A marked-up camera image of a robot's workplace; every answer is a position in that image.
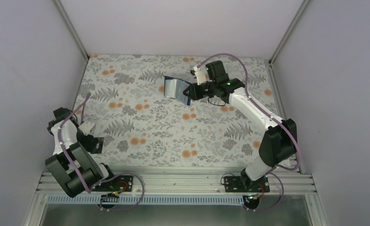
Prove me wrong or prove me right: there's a blue leather card holder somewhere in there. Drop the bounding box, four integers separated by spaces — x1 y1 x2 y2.
163 76 191 106

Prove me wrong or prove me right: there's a black credit card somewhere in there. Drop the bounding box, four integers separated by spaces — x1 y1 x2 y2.
92 137 104 154

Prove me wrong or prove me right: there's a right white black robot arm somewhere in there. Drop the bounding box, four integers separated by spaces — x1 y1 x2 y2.
183 61 300 185

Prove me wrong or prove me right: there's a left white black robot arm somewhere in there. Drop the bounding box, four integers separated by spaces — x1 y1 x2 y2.
45 107 113 198

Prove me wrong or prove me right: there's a floral patterned table mat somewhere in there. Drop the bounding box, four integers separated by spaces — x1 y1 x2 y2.
76 54 264 167

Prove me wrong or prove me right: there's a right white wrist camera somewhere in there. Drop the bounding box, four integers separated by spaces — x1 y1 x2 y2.
190 66 207 85

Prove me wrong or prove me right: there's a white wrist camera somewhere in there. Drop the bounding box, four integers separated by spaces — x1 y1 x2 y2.
190 66 207 85
79 121 95 136

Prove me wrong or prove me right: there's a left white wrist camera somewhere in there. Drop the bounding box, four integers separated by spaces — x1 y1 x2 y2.
79 121 95 136

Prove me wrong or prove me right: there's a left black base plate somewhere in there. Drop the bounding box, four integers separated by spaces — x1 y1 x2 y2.
93 175 134 193

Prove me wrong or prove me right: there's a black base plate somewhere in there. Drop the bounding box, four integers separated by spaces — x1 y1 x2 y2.
93 175 134 193
222 176 270 193

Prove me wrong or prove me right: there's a slotted cable duct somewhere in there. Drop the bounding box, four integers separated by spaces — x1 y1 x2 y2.
47 194 243 206

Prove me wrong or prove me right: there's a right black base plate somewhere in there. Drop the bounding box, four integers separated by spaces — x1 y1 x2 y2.
222 176 270 193

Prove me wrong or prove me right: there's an aluminium rail frame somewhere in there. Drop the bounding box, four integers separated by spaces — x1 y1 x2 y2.
37 167 317 195

